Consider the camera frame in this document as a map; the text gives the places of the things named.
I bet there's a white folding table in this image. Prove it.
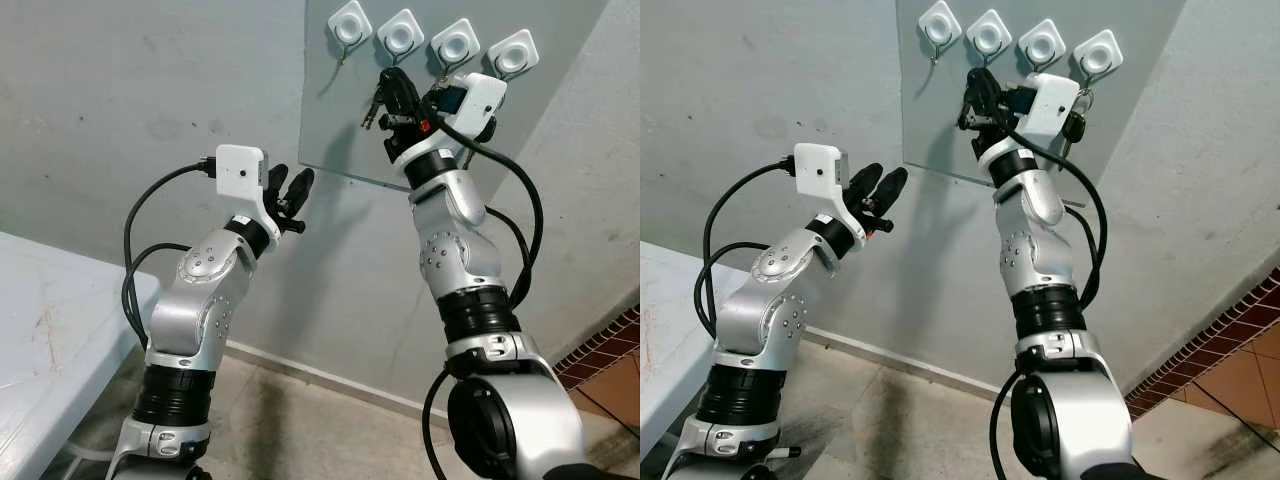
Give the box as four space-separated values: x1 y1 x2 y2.
0 232 162 480
640 240 803 473

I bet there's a grey glass wall panel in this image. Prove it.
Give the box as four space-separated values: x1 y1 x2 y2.
297 0 612 192
896 0 1188 192

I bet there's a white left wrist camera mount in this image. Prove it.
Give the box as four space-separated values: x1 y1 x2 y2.
793 142 853 229
214 144 277 237

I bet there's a white square wall hook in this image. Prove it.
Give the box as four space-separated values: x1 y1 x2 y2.
327 0 374 65
917 0 964 65
486 29 541 81
376 8 426 59
430 18 482 83
965 8 1014 58
1072 29 1125 81
1017 18 1068 71

